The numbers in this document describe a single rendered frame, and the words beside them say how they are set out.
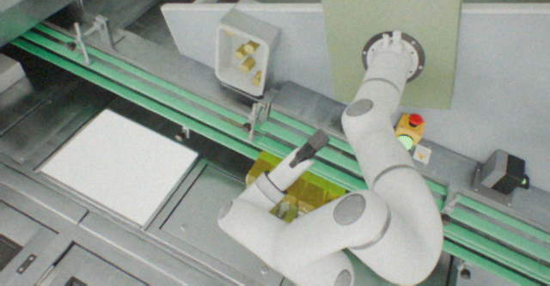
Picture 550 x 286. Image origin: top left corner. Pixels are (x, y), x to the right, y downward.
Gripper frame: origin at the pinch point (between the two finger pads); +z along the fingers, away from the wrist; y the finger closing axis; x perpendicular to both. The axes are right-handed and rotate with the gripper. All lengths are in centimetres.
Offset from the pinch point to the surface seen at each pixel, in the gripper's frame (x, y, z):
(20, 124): 81, -35, -74
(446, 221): -37.3, -18.8, 7.9
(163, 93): 50, -34, -28
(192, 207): 15, -32, -46
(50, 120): 76, -39, -66
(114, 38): 81, -40, -28
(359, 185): -16.2, -30.3, -1.8
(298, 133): 7.4, -26.7, -4.1
